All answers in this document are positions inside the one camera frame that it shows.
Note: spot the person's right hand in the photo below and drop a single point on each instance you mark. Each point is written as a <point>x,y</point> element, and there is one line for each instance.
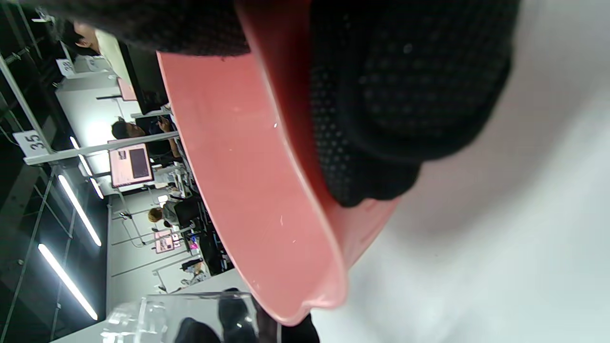
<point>405,85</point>

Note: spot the person's left hand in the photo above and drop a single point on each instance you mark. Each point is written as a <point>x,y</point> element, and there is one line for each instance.
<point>286,333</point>

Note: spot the clear plastic jar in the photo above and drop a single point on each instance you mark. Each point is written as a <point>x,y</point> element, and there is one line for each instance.
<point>143,319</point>

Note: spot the pink salad bowl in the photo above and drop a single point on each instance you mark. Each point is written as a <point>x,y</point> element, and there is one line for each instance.
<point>248,166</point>

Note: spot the small computer monitor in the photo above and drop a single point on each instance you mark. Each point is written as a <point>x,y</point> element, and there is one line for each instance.
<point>163,241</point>

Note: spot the long ceiling light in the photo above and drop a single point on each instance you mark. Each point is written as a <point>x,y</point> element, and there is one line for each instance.
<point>67,282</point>
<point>86,167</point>
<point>80,210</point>

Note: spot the large computer monitor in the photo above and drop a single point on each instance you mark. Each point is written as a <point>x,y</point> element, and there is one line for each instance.
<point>131,164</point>

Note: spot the black mesh office chair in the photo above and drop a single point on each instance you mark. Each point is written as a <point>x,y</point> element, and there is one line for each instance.
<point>147,76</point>

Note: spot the silver metal frame post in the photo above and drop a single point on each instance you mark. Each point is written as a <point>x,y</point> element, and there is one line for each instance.
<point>95,148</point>

